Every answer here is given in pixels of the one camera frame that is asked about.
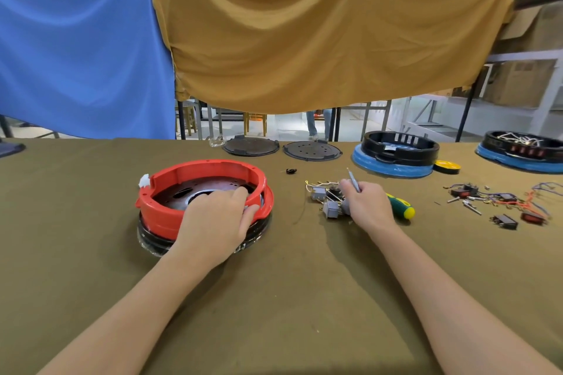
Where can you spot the person's left hand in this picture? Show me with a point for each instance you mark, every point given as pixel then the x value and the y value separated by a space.
pixel 211 229

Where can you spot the person's right hand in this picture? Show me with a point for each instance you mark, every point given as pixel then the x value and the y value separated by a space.
pixel 369 207

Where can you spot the person's left thumb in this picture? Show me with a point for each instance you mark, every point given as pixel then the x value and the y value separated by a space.
pixel 251 214

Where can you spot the person's right fingers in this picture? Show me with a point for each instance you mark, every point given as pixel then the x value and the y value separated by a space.
pixel 349 192

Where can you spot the thin grey metal tool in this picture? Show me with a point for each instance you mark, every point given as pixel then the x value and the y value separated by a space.
pixel 353 179

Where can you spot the person's left forearm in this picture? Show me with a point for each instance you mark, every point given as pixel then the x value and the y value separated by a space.
pixel 132 317

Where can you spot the person's right forearm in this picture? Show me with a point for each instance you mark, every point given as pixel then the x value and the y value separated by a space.
pixel 444 308

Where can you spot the black round lid with holes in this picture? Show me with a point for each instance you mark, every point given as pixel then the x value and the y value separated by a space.
pixel 312 151

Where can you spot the dark metal plate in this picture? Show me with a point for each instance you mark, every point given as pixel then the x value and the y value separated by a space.
pixel 184 194

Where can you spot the clear plastic scrap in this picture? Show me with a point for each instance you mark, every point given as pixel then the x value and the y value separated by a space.
pixel 216 140

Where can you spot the wooden chair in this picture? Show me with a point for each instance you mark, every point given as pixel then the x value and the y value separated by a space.
pixel 256 122

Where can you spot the yellow tape roll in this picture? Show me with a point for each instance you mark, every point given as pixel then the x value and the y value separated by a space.
pixel 447 167

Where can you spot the white plastic connector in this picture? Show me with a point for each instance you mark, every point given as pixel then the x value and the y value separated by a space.
pixel 144 180

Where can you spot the wooden stool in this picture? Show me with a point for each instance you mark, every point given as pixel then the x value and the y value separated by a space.
pixel 189 117

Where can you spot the black stand pole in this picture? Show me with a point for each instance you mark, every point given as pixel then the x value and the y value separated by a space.
pixel 181 120
pixel 466 111

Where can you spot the small metal screws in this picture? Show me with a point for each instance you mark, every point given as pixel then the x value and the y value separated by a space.
pixel 470 205

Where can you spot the mustard hanging cloth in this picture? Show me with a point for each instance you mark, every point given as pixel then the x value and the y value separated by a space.
pixel 325 40

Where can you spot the cardboard box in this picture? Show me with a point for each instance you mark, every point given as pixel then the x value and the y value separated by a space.
pixel 519 82
pixel 539 29

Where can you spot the white metal shelf rack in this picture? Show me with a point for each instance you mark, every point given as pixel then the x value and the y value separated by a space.
pixel 545 80

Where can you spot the blue hanging cloth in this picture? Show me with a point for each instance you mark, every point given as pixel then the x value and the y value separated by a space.
pixel 83 54

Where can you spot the dark blue object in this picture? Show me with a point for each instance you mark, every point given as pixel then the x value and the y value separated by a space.
pixel 9 149

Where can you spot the black rocker switch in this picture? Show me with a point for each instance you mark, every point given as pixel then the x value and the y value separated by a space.
pixel 504 221
pixel 464 190

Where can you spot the red rocker switch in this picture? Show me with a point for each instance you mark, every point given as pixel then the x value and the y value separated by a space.
pixel 533 217

